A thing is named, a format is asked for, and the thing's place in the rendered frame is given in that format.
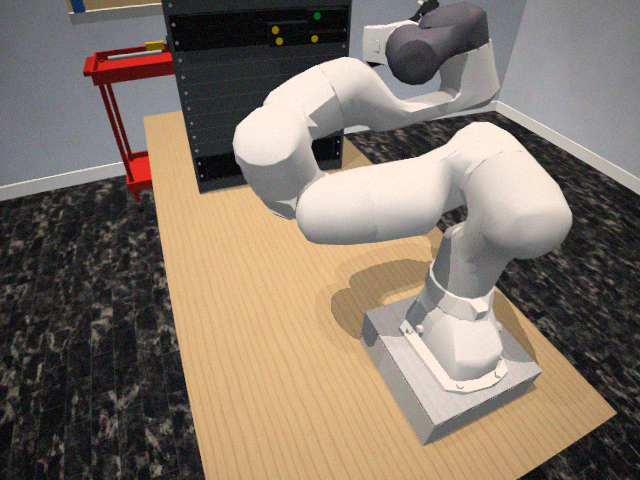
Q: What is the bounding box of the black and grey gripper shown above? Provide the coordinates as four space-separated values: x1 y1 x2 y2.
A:
366 0 440 68

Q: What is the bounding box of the dark grey server rack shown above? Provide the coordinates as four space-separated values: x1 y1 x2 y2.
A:
161 0 352 194

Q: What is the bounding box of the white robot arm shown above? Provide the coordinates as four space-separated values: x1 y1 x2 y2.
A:
233 1 572 395

